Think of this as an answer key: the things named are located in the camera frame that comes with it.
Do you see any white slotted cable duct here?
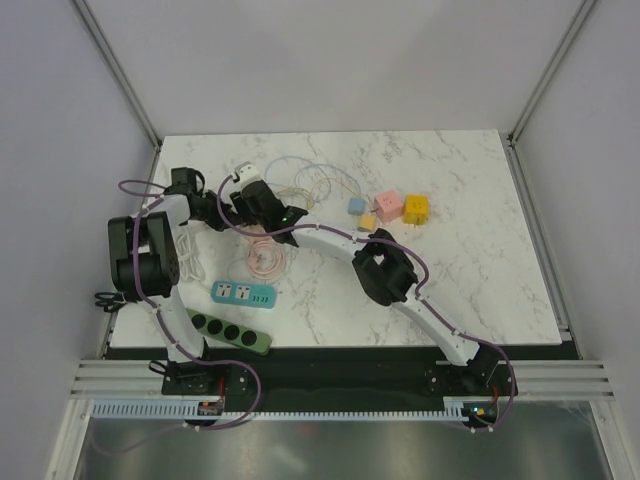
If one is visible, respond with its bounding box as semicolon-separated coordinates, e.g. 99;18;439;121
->
91;397;468;422

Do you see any light blue thin cable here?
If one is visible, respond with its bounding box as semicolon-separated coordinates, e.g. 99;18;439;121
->
264;155;364;211

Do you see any yellow cube plug adapter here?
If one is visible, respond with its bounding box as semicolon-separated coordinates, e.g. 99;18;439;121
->
402;195;429;226

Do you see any teal power strip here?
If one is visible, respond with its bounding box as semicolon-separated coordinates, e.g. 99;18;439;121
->
211;281;277;309

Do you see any white coiled cable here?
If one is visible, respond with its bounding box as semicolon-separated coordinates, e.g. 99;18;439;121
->
175;222;214;289

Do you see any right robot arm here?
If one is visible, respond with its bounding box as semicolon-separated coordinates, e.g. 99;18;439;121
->
230;180;501;394

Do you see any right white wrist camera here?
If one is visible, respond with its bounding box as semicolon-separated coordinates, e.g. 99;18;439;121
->
232;162;262;189

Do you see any pink cube plug adapter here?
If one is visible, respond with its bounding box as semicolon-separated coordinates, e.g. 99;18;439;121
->
373;191;404;223

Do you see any yellow plug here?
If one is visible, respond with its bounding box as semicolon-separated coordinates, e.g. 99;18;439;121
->
357;215;377;232

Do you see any yellow thin cable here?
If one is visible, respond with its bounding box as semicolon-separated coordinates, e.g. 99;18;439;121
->
279;177;364;211

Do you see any green power strip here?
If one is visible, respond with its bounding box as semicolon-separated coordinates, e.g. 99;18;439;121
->
187;309;272;356

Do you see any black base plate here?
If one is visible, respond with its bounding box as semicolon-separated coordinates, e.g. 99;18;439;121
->
149;347;518;413

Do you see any pink coiled cable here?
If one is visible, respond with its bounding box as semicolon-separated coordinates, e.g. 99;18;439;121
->
244;234;289;281

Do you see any blue plug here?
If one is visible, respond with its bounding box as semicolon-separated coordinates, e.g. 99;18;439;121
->
347;197;367;216

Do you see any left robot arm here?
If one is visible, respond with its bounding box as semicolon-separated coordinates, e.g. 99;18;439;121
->
107;167;241;393

